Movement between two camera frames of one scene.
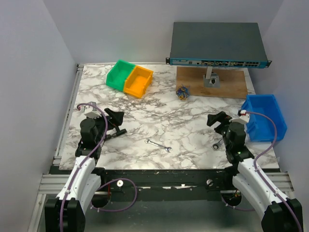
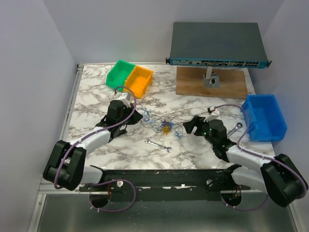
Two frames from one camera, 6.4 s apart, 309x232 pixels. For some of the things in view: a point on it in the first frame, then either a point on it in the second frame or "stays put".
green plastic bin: x=118 y=75 stays put
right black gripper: x=221 y=117 to x=198 y=122
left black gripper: x=116 y=118 to x=135 y=117
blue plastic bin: x=260 y=129 stays put
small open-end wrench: x=166 y=148 stays put
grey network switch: x=214 y=44 stays put
